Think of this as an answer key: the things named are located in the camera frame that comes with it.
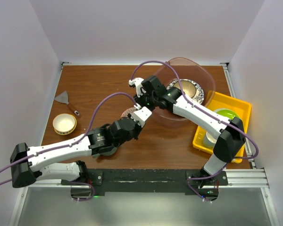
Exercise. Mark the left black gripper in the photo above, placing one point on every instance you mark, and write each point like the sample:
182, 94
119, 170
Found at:
139, 128

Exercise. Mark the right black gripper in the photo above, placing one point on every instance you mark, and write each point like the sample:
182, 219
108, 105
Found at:
139, 100

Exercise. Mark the red patterned bowl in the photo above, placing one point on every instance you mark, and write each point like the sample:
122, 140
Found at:
127, 113

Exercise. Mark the cream patterned bowl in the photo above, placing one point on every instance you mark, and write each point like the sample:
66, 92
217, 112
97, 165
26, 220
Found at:
190, 88

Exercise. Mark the blue floral plate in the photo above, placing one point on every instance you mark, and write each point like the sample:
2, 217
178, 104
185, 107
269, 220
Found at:
200, 97

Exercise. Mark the pink translucent plastic bin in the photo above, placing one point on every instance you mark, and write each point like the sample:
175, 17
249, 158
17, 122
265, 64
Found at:
186, 69

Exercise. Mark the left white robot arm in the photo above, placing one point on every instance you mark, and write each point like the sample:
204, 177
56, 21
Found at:
30, 164

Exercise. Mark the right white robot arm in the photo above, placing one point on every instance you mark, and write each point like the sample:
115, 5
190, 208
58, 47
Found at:
229, 134

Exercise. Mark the teal ceramic mug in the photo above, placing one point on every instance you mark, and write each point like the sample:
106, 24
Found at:
108, 153

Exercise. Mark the yellow plastic tray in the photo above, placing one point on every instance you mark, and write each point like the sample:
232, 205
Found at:
222, 101

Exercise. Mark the grey triangular scraper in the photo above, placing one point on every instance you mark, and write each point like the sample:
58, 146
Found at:
63, 98

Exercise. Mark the green plate white rim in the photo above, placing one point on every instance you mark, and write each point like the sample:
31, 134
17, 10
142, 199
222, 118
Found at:
227, 113

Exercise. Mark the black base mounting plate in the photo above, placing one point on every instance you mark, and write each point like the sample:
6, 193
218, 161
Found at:
155, 181

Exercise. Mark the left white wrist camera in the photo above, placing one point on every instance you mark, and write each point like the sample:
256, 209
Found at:
140, 116

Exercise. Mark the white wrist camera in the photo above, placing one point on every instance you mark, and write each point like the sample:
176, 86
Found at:
140, 116
137, 84

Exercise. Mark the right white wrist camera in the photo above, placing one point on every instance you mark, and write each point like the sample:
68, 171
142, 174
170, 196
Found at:
137, 84

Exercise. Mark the white mug blue handle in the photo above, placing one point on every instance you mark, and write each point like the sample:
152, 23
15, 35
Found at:
208, 140

